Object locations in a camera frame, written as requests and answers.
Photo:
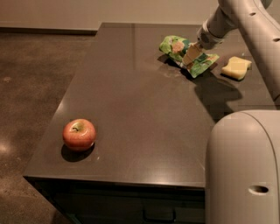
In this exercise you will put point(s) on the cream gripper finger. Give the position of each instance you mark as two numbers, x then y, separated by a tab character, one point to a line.
193	52

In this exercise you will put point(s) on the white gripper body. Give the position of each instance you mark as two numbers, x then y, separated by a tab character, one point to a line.
207	39

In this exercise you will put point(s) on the green rice chip bag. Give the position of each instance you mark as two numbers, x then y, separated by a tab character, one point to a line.
175	48

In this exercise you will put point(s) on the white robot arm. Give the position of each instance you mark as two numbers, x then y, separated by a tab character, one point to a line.
243	152

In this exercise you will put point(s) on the red apple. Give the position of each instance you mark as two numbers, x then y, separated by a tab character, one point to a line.
79	135

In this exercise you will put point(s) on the yellow sponge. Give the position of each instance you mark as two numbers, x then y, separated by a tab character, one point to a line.
236	68

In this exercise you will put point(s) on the dark cabinet drawer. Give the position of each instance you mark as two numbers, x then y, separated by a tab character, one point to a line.
125	205

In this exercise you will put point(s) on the black drawer handle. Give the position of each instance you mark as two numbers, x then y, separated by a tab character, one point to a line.
159	215

